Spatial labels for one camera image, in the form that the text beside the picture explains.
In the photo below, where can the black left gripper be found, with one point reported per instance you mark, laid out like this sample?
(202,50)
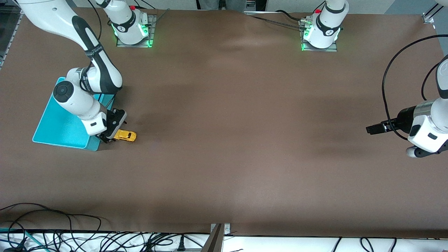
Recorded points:
(405,117)

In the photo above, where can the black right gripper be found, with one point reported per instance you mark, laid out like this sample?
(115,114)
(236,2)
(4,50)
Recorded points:
(114,120)

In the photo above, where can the yellow toy beetle car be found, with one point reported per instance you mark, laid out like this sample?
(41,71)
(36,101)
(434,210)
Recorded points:
(127,135)

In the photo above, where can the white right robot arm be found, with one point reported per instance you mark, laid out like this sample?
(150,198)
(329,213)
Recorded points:
(80,106)

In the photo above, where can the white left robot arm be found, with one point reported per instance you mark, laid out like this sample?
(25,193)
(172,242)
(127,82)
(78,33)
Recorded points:
(430,129)

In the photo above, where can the turquoise plastic bin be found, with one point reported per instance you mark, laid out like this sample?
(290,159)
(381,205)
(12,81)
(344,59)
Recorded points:
(52,129)

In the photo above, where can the brown table cover sheet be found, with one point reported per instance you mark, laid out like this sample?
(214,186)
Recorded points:
(224,140)

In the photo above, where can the black power plug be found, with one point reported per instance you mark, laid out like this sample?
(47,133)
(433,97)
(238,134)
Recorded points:
(181,246)

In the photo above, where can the grey metal bar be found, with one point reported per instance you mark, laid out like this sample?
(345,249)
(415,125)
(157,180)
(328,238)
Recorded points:
(214,241)

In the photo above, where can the person in grey clothes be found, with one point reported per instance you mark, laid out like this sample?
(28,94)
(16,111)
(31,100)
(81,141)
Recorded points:
(210,3)

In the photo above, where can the aluminium frame profile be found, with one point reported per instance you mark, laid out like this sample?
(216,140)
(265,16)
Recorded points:
(10,35)
(427,18)

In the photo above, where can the metal bracket plate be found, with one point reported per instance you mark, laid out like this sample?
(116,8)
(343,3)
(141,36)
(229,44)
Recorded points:
(226,229)

